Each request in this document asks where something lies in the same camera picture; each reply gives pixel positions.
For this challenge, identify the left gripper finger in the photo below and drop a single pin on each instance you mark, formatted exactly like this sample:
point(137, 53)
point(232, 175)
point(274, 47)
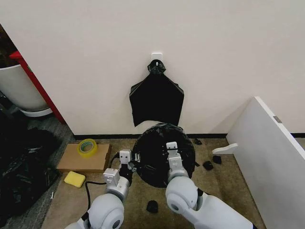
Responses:
point(137, 158)

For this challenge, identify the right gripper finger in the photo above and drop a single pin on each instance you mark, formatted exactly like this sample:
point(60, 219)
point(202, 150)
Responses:
point(164, 151)

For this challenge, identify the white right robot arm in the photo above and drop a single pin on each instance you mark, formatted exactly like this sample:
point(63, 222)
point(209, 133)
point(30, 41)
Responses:
point(183, 198)

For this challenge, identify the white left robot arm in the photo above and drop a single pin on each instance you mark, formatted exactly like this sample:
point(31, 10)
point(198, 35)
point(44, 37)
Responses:
point(107, 210)

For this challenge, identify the round bin with black bag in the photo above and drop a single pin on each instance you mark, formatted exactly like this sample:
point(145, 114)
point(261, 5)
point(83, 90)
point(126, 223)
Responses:
point(152, 152)

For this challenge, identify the hanging black garbage bag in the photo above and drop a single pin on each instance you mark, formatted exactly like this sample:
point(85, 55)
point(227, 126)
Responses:
point(156, 100)

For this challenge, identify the small black plastic scrap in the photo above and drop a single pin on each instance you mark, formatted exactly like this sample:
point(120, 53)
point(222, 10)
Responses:
point(208, 165)
point(217, 159)
point(197, 141)
point(152, 207)

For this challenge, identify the yellow tape roll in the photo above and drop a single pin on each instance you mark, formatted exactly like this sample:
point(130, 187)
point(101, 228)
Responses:
point(87, 148)

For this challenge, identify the flat brown cardboard box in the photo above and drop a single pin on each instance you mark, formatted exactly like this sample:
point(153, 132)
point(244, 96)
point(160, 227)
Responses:
point(78, 159)

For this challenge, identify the yellow sponge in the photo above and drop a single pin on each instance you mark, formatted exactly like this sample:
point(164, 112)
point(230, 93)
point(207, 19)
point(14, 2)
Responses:
point(74, 179)

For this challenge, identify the white board foot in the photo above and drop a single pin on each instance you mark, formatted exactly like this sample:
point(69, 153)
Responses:
point(225, 148)

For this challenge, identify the white board panel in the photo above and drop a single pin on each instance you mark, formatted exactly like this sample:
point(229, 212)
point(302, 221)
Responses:
point(267, 157)

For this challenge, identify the pile of black plastic bags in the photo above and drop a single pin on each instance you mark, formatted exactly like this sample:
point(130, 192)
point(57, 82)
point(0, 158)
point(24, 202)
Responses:
point(21, 162)

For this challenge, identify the white planter saucer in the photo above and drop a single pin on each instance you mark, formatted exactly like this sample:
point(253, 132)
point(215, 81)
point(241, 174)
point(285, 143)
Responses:
point(38, 112)

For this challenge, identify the metal hinge plate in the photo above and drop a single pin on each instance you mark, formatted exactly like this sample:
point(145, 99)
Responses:
point(277, 119)

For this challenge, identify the white round planter pot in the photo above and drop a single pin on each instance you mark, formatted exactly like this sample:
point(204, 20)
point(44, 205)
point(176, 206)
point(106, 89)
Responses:
point(19, 88)

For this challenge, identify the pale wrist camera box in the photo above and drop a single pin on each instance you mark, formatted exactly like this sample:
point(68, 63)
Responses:
point(125, 157)
point(171, 146)

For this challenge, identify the white wall hook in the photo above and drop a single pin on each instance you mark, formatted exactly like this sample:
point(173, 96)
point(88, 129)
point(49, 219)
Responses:
point(157, 57)

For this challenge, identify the red metal frame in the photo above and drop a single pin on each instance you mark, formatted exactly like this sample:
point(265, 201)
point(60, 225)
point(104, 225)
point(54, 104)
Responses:
point(39, 88)

